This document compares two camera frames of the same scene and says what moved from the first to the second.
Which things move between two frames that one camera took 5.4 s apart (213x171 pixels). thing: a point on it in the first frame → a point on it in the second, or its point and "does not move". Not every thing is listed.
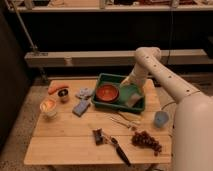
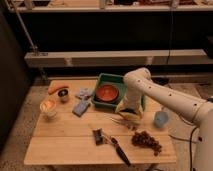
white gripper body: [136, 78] → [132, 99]
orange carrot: [55, 87] does not move
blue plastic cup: [161, 119] does not move
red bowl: [107, 93] does not move
